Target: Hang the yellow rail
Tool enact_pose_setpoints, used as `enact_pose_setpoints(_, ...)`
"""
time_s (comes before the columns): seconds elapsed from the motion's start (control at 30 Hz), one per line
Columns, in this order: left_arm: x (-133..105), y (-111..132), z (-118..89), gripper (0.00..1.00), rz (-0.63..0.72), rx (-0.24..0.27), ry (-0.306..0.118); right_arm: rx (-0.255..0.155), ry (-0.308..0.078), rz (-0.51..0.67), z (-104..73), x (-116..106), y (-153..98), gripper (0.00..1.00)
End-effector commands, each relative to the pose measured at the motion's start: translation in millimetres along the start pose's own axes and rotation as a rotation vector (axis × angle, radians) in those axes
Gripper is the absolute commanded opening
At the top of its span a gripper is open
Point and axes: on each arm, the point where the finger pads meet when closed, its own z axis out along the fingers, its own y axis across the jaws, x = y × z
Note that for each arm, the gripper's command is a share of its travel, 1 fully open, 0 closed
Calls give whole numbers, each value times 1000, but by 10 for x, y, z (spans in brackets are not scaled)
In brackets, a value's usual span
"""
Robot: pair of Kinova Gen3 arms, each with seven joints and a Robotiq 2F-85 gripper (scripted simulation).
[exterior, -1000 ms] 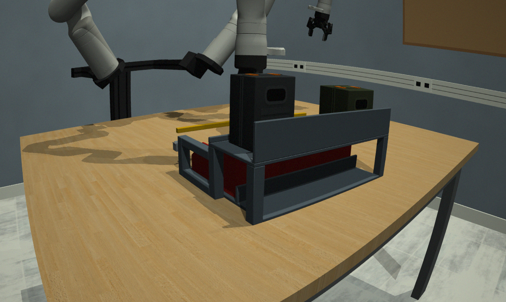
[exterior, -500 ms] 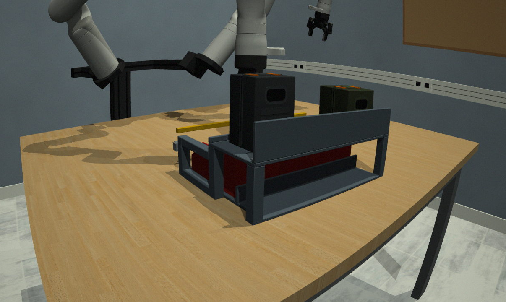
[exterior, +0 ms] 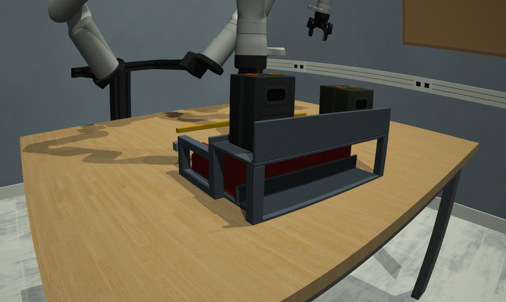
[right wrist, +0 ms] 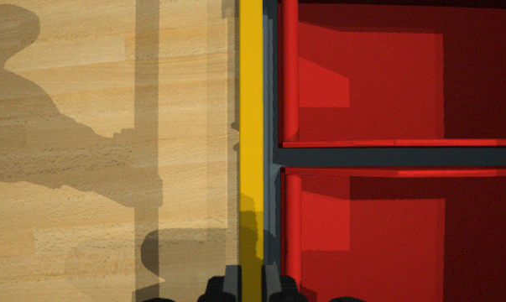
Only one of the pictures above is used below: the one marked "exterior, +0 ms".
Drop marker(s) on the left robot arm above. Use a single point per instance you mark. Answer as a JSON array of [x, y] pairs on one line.
[[223, 45]]

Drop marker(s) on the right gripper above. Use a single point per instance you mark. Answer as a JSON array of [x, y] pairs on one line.
[[250, 63]]

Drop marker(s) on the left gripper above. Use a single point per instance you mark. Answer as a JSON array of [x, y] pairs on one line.
[[320, 21]]

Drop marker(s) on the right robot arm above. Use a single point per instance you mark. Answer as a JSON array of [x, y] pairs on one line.
[[250, 38]]

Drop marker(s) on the yellow bar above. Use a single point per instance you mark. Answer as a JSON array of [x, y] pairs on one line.
[[215, 125]]

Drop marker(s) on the red open-front bin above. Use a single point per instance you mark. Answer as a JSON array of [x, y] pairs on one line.
[[234, 171], [299, 163], [335, 154]]

